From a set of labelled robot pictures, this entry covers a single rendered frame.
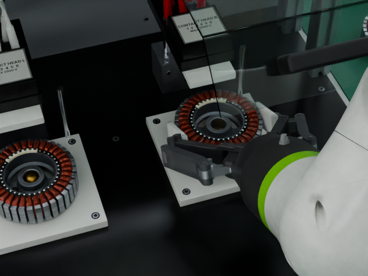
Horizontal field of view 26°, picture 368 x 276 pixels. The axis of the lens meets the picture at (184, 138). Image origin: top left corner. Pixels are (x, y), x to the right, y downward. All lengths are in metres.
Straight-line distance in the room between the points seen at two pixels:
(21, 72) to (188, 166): 0.23
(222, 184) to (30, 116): 0.25
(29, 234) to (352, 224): 0.45
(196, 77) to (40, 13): 0.27
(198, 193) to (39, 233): 0.20
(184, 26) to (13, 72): 0.22
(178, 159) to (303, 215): 0.27
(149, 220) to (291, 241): 0.33
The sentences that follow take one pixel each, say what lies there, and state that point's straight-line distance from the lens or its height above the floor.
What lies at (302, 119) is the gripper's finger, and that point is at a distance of 0.96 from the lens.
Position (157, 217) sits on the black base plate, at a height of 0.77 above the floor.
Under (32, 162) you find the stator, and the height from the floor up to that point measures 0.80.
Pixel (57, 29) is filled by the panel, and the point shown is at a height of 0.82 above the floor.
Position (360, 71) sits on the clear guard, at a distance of 0.81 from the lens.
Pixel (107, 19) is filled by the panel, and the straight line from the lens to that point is 1.18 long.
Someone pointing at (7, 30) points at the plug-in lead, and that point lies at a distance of 0.99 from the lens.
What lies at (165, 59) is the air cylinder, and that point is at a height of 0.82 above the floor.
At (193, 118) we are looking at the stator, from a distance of 1.01.
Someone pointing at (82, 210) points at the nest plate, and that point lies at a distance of 0.98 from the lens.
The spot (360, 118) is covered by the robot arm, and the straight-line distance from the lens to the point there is 0.67.
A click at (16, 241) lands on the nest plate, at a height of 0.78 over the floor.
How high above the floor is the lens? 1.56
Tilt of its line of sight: 48 degrees down
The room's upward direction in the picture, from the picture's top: straight up
